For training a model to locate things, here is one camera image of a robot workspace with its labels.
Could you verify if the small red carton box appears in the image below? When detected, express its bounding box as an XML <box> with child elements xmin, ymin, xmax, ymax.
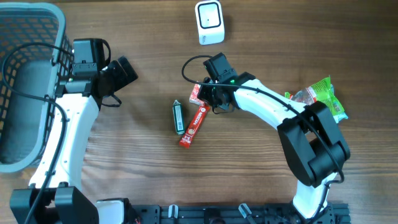
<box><xmin>189</xmin><ymin>84</ymin><xmax>206</xmax><ymax>106</ymax></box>

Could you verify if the red Nescafe stick sachet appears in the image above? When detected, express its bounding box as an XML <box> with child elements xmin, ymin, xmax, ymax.
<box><xmin>179</xmin><ymin>105</ymin><xmax>210</xmax><ymax>148</ymax></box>

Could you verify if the dark green gum pack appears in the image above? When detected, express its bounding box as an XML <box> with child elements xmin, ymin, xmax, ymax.
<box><xmin>172</xmin><ymin>100</ymin><xmax>185</xmax><ymax>135</ymax></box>

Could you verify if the green Haribo gummy bag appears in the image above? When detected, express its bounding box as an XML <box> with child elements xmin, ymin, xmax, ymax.
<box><xmin>284</xmin><ymin>77</ymin><xmax>345</xmax><ymax>116</ymax></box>

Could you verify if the teal tissue packet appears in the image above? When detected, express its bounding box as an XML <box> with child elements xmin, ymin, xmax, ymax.
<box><xmin>331</xmin><ymin>85</ymin><xmax>348</xmax><ymax>123</ymax></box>

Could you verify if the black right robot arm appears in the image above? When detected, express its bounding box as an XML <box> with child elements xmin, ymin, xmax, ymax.
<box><xmin>198</xmin><ymin>53</ymin><xmax>351</xmax><ymax>223</ymax></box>

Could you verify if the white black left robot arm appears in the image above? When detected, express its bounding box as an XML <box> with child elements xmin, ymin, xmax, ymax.
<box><xmin>10</xmin><ymin>39</ymin><xmax>138</xmax><ymax>223</ymax></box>

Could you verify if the white barcode scanner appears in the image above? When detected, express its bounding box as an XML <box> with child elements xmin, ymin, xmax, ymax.
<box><xmin>195</xmin><ymin>0</ymin><xmax>225</xmax><ymax>45</ymax></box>

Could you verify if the grey plastic shopping basket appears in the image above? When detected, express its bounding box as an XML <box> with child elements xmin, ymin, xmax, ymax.
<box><xmin>1</xmin><ymin>2</ymin><xmax>73</xmax><ymax>173</ymax></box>

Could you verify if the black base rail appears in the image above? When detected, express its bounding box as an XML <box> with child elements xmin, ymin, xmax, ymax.
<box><xmin>133</xmin><ymin>203</ymin><xmax>351</xmax><ymax>224</ymax></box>

